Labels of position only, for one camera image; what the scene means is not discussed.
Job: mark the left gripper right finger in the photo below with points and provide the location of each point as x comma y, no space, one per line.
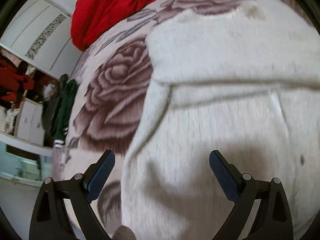
273,219

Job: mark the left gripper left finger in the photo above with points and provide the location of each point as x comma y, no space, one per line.
50,219

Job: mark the white knit cardigan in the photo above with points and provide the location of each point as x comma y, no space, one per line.
245,83

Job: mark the red hanging clothes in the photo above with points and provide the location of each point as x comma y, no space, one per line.
14,82

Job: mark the dark green jacket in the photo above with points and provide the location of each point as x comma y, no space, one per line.
57,110

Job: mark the floral plush bed blanket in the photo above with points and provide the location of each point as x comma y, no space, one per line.
114,78

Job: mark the white wardrobe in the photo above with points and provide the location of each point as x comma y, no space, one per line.
39,34

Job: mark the red quilt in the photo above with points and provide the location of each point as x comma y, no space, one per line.
91,18

